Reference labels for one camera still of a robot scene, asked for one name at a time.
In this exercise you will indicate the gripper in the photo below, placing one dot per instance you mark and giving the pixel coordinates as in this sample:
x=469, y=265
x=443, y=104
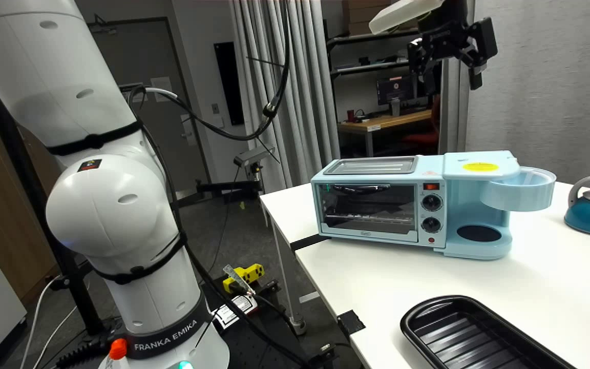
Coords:
x=441, y=36

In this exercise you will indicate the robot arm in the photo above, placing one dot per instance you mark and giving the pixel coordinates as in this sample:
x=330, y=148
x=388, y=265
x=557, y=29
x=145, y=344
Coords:
x=105, y=205

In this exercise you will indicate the black oven knob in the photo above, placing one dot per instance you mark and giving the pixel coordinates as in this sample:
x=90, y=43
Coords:
x=432, y=224
x=432, y=202

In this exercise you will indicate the light blue swing-out compartment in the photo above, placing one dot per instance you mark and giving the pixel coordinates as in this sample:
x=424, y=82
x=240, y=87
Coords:
x=518, y=192

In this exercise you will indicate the light blue toaster oven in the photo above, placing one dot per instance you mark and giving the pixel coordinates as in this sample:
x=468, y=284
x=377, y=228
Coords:
x=377, y=212

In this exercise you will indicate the toaster oven door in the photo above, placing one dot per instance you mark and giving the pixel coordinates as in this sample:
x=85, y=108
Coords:
x=366, y=212

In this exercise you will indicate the monitor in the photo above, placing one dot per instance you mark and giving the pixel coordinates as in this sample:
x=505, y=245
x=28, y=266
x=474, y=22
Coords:
x=395, y=89

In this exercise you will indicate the black shelf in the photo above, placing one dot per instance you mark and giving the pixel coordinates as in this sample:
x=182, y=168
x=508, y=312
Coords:
x=366, y=51

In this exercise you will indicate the red chair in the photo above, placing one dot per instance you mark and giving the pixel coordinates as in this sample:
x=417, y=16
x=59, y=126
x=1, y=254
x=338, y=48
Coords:
x=423, y=136

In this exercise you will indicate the wooden desk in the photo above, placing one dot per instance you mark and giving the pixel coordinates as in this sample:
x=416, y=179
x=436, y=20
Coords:
x=387, y=122

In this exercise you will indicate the red cup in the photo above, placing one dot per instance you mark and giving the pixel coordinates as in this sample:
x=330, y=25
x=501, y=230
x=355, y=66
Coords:
x=351, y=115

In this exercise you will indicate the metal griddle tray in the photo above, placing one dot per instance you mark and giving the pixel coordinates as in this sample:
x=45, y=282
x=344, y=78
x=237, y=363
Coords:
x=372, y=165

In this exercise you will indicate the grey curtain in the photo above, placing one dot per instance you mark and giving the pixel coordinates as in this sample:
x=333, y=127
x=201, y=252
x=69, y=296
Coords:
x=300, y=102

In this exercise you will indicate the black baking tray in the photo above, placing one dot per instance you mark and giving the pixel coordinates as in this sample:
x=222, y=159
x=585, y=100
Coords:
x=459, y=333

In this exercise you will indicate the grey door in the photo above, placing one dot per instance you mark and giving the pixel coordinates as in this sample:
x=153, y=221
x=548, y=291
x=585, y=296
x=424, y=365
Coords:
x=172, y=102

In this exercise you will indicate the yellow power adapter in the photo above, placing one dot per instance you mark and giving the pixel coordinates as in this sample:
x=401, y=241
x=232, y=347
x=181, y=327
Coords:
x=246, y=274

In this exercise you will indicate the white label tag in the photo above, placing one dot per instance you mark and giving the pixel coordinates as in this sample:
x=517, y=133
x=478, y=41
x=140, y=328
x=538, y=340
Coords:
x=236, y=310

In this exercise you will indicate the orange capped white bottle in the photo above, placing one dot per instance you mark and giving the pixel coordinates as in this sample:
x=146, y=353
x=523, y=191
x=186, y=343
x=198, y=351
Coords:
x=117, y=351

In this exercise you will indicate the camera on mount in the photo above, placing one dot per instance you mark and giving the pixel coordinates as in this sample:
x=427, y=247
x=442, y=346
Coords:
x=254, y=156

